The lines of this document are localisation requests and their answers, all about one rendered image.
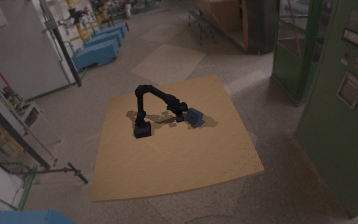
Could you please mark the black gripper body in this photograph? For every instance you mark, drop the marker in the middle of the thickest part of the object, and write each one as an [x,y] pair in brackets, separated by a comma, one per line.
[179,118]

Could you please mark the dark grey sloped panel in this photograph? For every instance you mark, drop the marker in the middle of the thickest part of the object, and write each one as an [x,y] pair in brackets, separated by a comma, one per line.
[194,117]

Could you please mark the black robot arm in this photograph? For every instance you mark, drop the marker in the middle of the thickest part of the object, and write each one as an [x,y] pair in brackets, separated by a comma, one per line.
[168,99]

